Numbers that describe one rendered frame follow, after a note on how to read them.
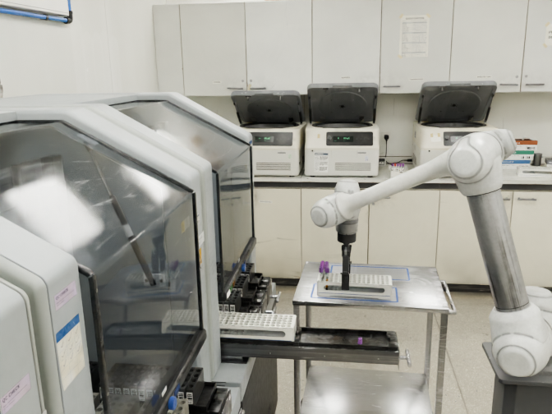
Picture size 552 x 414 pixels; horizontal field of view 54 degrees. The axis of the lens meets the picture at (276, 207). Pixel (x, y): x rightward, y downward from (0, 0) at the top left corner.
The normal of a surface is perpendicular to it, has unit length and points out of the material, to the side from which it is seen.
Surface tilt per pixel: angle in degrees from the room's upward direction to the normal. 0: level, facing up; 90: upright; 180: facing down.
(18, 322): 90
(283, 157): 90
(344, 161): 90
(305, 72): 90
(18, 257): 29
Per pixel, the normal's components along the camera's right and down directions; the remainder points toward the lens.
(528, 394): -0.13, 0.25
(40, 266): 0.47, -0.84
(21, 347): 0.99, 0.02
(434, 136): -0.13, -0.28
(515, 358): -0.51, 0.33
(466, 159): -0.57, 0.12
